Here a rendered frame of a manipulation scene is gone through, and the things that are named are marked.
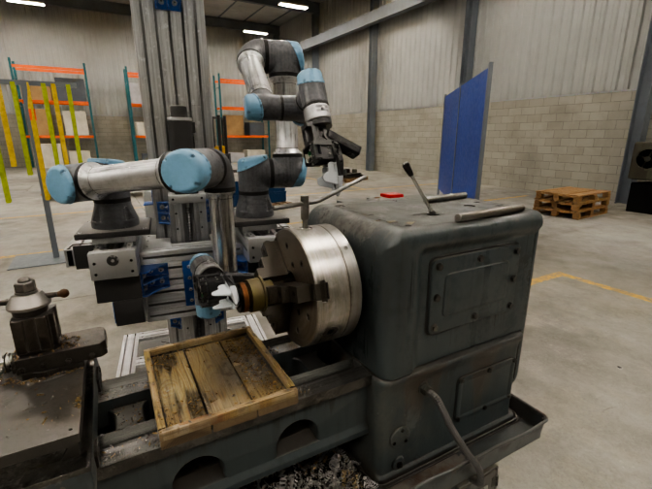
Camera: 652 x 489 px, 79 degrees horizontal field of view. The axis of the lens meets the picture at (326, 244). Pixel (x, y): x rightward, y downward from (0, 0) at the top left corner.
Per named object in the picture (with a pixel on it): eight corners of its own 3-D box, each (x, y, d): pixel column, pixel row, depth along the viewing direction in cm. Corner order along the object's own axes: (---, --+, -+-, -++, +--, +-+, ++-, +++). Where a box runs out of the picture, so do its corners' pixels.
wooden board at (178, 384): (249, 337, 122) (249, 325, 121) (299, 404, 92) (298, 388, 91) (145, 362, 108) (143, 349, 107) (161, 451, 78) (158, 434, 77)
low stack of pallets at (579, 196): (564, 207, 839) (567, 185, 827) (608, 212, 770) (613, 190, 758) (530, 212, 774) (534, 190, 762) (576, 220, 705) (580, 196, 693)
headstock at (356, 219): (430, 283, 166) (437, 191, 156) (535, 331, 126) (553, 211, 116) (303, 312, 139) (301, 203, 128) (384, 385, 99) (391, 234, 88)
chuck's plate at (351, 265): (307, 309, 128) (306, 213, 119) (361, 356, 101) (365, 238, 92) (297, 311, 126) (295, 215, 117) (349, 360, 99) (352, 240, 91)
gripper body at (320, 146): (306, 170, 111) (297, 129, 112) (332, 169, 115) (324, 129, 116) (316, 159, 104) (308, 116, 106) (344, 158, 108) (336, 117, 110)
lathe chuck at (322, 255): (297, 311, 126) (295, 214, 117) (349, 360, 99) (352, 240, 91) (271, 317, 122) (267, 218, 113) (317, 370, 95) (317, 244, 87)
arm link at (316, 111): (322, 115, 117) (335, 102, 110) (325, 130, 116) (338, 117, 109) (299, 114, 113) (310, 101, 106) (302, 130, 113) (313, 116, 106)
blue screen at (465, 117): (420, 198, 952) (427, 94, 889) (454, 199, 940) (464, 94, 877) (443, 242, 559) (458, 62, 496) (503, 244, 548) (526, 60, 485)
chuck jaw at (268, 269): (294, 278, 109) (281, 243, 114) (300, 271, 105) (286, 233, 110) (256, 286, 104) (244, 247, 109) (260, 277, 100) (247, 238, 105)
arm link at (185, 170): (85, 200, 133) (230, 185, 118) (45, 208, 119) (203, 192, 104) (76, 163, 130) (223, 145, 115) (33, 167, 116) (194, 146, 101)
